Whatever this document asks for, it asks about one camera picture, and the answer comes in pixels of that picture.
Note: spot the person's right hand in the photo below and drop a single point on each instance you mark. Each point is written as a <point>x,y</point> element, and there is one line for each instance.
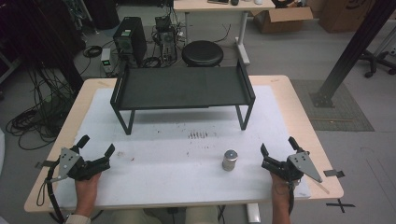
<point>280,189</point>

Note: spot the open cardboard box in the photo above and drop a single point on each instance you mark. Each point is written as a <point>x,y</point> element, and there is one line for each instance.
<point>281,20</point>

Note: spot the black aluminium post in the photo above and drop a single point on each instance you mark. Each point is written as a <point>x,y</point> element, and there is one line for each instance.
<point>351,49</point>

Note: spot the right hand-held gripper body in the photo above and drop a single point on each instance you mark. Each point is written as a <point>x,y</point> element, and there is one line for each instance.
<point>289,168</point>

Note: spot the small white power unit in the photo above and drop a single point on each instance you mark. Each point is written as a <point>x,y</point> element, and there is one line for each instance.
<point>106,60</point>

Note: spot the dark curtain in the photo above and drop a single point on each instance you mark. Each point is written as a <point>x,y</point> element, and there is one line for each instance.
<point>37,31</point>

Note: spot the black computer tower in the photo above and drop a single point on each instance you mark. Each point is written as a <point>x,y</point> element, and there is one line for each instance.
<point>132,39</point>

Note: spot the silver metal can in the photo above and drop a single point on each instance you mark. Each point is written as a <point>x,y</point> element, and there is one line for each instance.
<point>229,161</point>

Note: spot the person's right leg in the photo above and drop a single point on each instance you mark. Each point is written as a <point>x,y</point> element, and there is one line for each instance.
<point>201,215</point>

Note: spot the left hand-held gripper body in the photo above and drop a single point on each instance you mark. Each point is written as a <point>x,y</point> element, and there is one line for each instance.
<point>73,166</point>

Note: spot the white table leg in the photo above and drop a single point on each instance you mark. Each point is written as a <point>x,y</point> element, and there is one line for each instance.
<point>253,214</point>

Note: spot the open computer case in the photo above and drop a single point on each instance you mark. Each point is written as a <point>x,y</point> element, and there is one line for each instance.
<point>166,40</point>

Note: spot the person's left hand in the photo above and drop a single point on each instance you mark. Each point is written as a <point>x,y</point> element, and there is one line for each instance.
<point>86,188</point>

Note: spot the grey floor mat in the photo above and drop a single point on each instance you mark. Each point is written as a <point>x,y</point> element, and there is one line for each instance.
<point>345,118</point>

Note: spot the black metal shelf rack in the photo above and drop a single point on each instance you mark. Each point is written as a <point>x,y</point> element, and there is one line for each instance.
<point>183,88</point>

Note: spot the person's leg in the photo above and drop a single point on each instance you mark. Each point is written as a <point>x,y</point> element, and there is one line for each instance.
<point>130,217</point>
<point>201,215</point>

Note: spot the white table mat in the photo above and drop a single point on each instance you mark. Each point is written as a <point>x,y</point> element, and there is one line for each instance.
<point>174,180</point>

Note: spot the white-legged wooden desk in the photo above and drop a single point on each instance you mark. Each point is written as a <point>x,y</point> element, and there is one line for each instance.
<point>218,6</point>

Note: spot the large closed cardboard box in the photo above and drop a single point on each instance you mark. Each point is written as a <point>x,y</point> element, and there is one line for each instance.
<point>342,15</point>

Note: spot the person's left leg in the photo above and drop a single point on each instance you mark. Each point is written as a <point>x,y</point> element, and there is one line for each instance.
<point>130,217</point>

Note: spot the black office chair base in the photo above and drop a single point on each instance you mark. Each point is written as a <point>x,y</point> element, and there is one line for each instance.
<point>375,63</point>

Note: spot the beige sleeve cuff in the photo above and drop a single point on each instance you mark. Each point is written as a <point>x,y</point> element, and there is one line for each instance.
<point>77,219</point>

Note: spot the black round stool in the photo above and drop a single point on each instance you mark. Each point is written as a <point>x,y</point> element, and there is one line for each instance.
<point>202,53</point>

